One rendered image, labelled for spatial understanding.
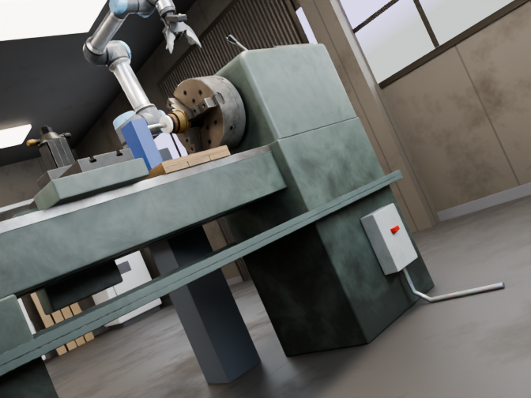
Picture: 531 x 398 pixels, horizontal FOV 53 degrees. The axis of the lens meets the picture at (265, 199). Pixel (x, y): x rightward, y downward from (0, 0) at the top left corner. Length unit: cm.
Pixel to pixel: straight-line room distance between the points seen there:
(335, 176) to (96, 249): 109
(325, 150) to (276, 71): 39
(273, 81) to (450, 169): 251
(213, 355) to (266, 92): 118
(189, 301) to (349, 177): 91
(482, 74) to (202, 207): 283
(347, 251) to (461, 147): 236
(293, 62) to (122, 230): 113
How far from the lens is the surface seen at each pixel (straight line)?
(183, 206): 177
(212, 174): 189
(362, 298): 217
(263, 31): 542
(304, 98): 232
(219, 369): 252
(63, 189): 153
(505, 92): 416
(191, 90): 217
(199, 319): 246
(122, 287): 826
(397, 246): 231
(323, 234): 209
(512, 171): 426
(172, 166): 179
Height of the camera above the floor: 60
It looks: 2 degrees up
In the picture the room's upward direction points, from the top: 24 degrees counter-clockwise
